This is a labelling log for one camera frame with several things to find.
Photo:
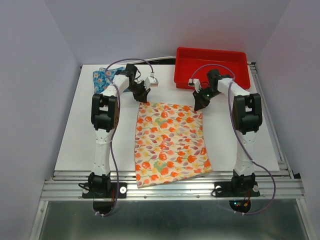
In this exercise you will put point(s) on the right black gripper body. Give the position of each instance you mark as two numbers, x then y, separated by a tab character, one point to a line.
208	93

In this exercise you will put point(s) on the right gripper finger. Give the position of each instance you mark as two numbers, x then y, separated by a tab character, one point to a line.
199	105
196	96

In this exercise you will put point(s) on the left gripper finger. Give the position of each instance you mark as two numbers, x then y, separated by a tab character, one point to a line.
143	98
138	97

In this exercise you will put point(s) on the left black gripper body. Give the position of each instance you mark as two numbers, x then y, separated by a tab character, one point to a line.
138	88

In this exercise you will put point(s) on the blue floral skirt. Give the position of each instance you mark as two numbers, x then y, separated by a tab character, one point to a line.
102	77

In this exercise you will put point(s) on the orange floral skirt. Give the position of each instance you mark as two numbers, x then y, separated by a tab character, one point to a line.
169	144

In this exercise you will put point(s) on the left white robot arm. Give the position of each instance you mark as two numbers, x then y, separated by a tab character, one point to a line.
105	114

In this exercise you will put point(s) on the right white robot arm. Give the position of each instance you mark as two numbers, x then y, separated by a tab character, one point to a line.
245	110

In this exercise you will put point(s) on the red plastic tray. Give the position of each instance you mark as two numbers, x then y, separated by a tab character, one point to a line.
195	63

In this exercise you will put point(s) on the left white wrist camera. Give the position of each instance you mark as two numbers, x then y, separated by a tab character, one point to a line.
150	82

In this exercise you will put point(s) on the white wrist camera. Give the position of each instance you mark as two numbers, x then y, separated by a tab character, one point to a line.
196	84
150	82

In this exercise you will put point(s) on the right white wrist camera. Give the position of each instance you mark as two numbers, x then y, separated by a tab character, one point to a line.
196	84

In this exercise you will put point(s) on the white cable strip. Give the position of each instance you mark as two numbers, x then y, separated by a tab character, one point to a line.
164	60

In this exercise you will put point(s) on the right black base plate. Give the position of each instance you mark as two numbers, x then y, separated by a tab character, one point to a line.
225	189

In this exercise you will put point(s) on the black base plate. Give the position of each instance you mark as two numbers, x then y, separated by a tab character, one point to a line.
225	189
117	190

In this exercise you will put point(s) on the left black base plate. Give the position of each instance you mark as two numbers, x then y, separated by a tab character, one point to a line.
117	190

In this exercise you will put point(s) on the aluminium rail frame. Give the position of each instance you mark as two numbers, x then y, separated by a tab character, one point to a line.
182	210

